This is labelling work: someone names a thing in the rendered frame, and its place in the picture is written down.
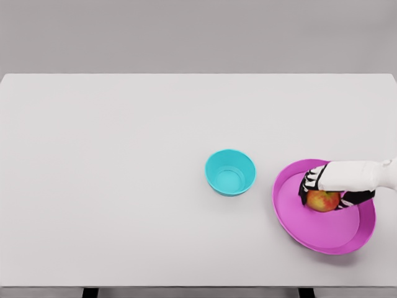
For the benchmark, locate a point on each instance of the red yellow apple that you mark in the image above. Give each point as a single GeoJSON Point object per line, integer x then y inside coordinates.
{"type": "Point", "coordinates": [322, 201]}

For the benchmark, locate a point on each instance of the blue bowl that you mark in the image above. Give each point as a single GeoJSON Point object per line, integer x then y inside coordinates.
{"type": "Point", "coordinates": [230, 174]}

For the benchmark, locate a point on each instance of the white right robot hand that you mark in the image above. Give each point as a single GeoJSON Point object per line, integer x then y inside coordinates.
{"type": "Point", "coordinates": [344, 177]}

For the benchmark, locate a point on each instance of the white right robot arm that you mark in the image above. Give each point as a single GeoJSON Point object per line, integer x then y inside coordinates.
{"type": "Point", "coordinates": [388, 174]}

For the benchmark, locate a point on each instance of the pink plate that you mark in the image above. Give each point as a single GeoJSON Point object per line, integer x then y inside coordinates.
{"type": "Point", "coordinates": [316, 229]}

